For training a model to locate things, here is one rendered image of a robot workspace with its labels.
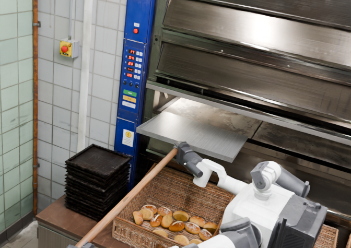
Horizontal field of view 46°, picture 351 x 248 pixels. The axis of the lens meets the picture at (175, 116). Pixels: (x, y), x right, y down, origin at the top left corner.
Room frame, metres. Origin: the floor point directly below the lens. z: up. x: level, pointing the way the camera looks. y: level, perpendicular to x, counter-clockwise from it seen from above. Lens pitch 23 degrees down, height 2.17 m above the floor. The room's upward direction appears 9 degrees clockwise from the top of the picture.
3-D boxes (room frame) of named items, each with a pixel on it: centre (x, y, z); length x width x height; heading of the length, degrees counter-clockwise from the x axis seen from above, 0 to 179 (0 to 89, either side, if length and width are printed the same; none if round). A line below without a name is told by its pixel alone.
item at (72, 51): (2.47, 0.72, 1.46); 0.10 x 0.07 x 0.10; 70
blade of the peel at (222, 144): (2.09, -0.12, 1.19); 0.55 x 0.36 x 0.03; 70
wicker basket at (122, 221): (1.96, -0.08, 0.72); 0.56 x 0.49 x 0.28; 69
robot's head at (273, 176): (1.21, -0.34, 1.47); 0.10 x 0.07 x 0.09; 152
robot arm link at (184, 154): (1.77, -0.09, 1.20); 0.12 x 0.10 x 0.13; 35
